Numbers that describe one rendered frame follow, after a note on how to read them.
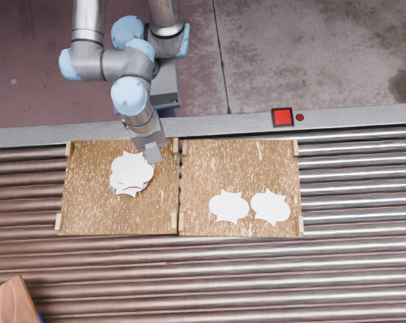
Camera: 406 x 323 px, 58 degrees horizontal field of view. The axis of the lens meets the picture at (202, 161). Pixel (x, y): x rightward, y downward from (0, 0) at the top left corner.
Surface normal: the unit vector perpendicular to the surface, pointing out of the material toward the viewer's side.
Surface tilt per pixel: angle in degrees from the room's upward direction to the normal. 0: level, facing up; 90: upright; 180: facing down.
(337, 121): 0
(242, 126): 0
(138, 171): 0
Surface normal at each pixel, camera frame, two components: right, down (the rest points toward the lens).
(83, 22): 0.00, -0.02
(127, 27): -0.19, -0.34
